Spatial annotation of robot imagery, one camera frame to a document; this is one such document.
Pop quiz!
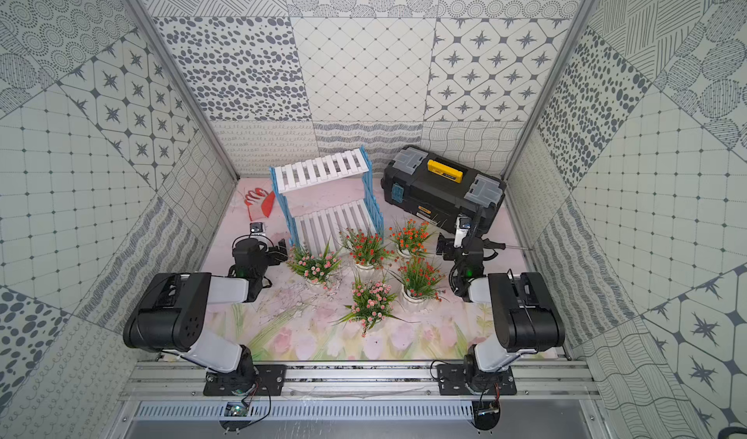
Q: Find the red flower pot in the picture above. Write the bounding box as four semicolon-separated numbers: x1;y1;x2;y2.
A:
389;219;432;257
340;229;395;272
389;257;445;313

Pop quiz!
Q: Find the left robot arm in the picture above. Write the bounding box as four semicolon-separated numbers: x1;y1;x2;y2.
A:
123;234;288;395

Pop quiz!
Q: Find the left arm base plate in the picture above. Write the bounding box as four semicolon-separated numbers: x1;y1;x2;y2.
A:
203;364;288;397

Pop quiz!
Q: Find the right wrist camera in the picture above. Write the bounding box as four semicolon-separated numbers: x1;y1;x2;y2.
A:
454;215;472;248

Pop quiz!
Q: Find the red flower pot front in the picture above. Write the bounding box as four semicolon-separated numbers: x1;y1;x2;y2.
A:
389;257;445;313

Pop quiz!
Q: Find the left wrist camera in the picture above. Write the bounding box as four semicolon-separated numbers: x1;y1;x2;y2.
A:
250;221;266;236

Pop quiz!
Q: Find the blue white slatted rack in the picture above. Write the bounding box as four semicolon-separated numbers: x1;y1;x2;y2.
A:
270;147;384;255

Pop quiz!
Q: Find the red flower pot back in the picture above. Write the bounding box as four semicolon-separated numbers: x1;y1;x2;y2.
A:
389;219;432;257

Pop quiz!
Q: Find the black toolbox yellow handle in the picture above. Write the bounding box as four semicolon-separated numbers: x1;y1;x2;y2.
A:
381;145;507;237

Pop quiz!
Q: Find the floral pink table mat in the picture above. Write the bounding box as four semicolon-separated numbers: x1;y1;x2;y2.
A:
171;175;558;363

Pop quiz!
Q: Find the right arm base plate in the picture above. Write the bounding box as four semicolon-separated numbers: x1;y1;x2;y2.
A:
430;363;517;396

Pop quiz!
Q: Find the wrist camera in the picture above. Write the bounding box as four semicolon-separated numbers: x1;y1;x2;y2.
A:
250;221;266;236
454;215;472;248

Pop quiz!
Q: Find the pink flower pot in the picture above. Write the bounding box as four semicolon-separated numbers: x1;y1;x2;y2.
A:
334;275;405;337
287;245;342;290

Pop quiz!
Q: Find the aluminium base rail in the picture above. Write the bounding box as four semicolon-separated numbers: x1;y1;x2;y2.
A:
121;359;600;401

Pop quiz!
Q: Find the black handled screwdriver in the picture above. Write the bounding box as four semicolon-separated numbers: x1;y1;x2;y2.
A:
482;239;530;250

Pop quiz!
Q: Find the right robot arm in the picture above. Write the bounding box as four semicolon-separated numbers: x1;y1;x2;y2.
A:
436;235;565;392

